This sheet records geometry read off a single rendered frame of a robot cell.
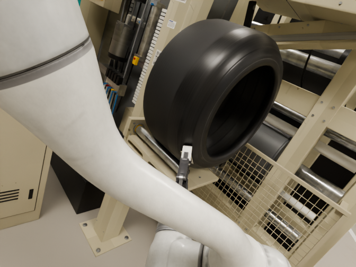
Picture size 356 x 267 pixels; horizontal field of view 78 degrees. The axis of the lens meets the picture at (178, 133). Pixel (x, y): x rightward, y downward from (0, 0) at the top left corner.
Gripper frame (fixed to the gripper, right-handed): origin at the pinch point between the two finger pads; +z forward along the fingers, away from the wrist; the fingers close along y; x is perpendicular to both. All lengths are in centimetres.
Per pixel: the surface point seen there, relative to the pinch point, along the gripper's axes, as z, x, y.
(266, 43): 28.7, 22.2, -25.6
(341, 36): 53, 56, -21
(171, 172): 6.3, -6.6, 19.5
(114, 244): 2, -47, 100
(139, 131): 24.7, -24.7, 15.5
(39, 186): 13, -88, 57
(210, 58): 16.3, 4.8, -25.4
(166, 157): 11.0, -9.2, 15.3
